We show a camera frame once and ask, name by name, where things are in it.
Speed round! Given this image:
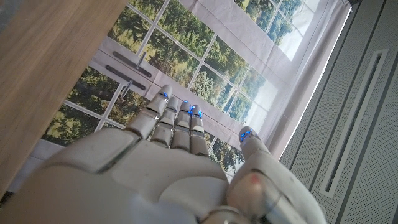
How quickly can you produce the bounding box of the printed window backdrop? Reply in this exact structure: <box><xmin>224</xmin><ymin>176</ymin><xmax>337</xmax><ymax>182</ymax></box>
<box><xmin>6</xmin><ymin>0</ymin><xmax>354</xmax><ymax>194</ymax></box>

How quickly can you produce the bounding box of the long grey ceiling slot vent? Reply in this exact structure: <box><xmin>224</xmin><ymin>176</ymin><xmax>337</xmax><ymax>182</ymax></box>
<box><xmin>320</xmin><ymin>48</ymin><xmax>389</xmax><ymax>198</ymax></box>

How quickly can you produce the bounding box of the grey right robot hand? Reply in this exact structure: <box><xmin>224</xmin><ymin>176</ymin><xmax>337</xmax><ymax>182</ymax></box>
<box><xmin>0</xmin><ymin>84</ymin><xmax>327</xmax><ymax>224</ymax></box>

